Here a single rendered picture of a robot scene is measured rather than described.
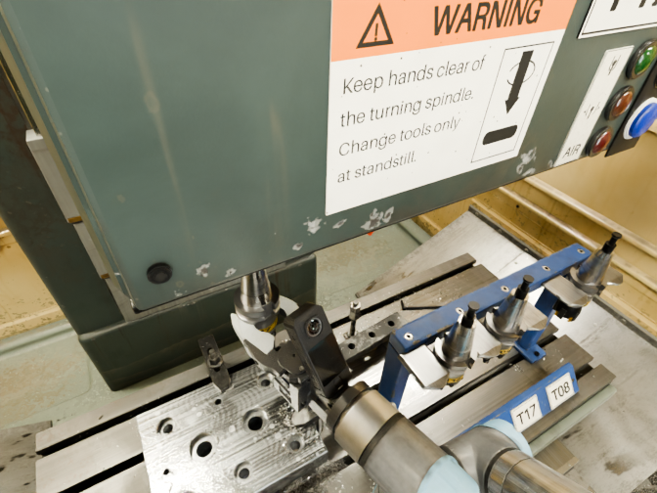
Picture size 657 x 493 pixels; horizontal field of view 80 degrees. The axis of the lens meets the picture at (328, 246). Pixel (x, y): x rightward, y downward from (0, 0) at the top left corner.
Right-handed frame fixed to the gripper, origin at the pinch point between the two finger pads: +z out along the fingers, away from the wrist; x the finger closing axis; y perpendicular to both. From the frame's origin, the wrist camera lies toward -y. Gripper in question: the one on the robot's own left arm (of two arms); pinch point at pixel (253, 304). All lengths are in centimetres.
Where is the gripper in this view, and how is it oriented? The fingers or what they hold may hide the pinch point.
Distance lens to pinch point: 58.5
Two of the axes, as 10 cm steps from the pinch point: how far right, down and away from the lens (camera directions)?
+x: 7.2, -4.4, 5.4
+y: -0.4, 7.5, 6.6
